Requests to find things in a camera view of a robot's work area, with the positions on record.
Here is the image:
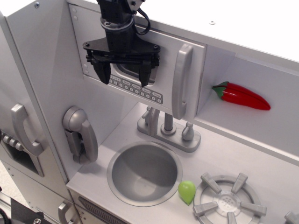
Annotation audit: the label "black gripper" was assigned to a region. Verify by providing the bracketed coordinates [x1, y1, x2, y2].
[83, 24, 160, 86]

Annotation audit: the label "grey fridge door handle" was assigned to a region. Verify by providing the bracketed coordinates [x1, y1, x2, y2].
[10, 103, 44, 156]

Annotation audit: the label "white microwave door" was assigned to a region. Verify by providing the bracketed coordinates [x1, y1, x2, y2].
[70, 0, 207, 119]

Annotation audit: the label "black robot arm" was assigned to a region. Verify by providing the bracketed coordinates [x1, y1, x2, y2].
[83, 0, 160, 87]

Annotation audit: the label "round grey sink basin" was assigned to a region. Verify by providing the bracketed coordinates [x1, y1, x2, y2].
[107, 141, 183, 207]

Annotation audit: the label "white toy kitchen cabinet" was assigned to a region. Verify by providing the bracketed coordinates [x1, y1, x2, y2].
[0, 0, 299, 224]

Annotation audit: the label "green toy pear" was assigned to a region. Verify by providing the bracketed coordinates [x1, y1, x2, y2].
[178, 181, 196, 205]

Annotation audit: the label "grey toy faucet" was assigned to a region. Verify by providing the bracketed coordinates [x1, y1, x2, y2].
[137, 106, 201, 153]

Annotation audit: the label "grey lower door handle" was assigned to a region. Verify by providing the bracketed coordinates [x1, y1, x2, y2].
[58, 202, 73, 224]

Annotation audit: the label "grey stove burner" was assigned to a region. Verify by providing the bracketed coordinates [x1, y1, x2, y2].
[193, 173, 267, 224]

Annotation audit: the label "grey toy telephone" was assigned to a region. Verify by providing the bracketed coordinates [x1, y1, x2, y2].
[63, 106, 98, 165]

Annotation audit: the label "grey ice dispenser panel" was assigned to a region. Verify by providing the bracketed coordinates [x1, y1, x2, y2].
[0, 131, 44, 177]

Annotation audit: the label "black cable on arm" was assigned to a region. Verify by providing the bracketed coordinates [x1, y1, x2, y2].
[135, 7, 151, 37]

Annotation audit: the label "red toy chili pepper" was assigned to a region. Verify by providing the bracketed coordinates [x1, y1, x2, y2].
[212, 81, 271, 111]

